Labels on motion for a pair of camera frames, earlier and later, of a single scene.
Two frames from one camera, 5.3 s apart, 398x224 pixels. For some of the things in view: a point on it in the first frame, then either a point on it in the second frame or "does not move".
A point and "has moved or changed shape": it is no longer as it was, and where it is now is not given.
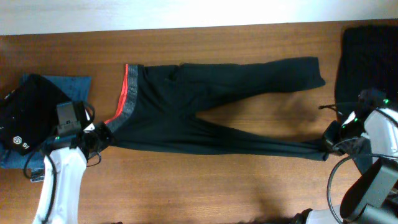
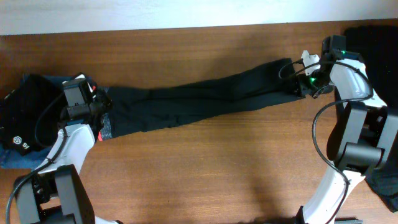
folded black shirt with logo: (28, 114) does not move
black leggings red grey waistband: (159, 106) has moved or changed shape
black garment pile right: (367, 59) does not move
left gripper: (106, 136) → (99, 94)
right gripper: (329, 134) → (301, 86)
